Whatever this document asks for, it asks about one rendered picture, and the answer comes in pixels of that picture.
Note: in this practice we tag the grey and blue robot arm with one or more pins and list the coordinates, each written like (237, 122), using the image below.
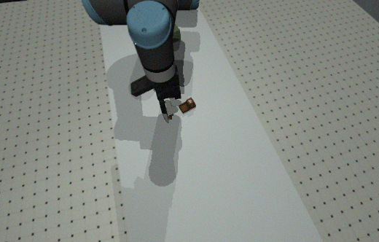
(150, 26)

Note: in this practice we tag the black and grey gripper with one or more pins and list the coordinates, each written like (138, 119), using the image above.
(170, 87)

